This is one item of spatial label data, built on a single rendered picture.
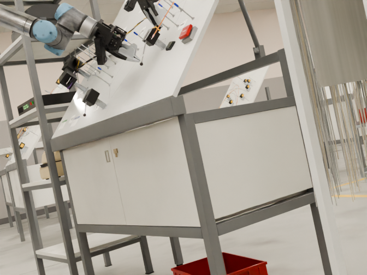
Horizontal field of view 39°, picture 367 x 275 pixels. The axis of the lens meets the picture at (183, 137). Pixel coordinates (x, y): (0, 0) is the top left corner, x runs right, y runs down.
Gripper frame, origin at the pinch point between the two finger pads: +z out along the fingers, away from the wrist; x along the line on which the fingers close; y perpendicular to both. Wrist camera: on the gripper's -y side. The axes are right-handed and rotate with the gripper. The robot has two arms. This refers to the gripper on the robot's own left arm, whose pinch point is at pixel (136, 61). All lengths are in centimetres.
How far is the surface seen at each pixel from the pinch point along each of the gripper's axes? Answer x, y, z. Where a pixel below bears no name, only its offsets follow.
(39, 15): 79, -52, -64
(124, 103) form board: -4.5, -17.2, 4.2
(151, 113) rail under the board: -23.6, -2.0, 14.8
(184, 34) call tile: -4.5, 22.6, 10.8
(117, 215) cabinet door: -15, -65, 26
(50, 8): 87, -49, -62
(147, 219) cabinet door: -28, -45, 36
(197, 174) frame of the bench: -39, -4, 39
